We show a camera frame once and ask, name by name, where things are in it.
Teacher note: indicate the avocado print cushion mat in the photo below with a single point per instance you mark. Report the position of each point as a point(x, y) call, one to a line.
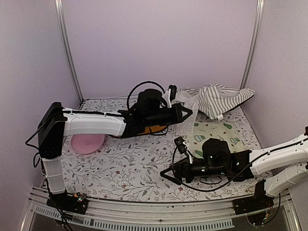
point(221, 131)

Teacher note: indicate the left aluminium frame post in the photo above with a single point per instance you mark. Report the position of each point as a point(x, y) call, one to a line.
point(63, 31)

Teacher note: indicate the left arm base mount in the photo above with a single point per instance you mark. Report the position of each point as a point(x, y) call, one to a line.
point(68, 203)

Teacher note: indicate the floral table cloth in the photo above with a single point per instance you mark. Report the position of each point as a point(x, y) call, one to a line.
point(129, 170)

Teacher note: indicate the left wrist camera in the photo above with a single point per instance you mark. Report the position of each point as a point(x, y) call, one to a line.
point(170, 95)

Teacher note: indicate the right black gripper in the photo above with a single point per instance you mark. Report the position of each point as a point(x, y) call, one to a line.
point(183, 164)

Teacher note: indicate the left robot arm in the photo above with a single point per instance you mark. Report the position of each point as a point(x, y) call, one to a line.
point(60, 122)

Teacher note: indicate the aluminium frame post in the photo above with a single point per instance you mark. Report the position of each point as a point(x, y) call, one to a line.
point(63, 31)
point(253, 44)

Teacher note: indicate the right aluminium frame post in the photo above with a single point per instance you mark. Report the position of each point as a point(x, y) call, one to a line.
point(253, 44)

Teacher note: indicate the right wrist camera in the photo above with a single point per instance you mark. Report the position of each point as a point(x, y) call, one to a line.
point(182, 147)

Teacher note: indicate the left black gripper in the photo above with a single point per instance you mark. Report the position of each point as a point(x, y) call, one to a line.
point(178, 117)

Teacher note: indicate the pink round plate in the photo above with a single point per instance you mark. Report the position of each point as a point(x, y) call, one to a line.
point(87, 143)

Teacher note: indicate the yellow double pet feeder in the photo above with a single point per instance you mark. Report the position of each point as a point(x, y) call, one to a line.
point(155, 130)

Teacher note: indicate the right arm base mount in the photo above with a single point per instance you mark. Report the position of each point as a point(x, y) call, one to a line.
point(254, 203)

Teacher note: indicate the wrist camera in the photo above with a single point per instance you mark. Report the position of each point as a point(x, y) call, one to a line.
point(182, 147)
point(170, 95)

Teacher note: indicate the striped fabric pet tent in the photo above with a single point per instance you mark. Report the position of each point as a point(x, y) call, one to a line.
point(213, 100)

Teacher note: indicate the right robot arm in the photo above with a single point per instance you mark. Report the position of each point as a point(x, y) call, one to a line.
point(292, 155)

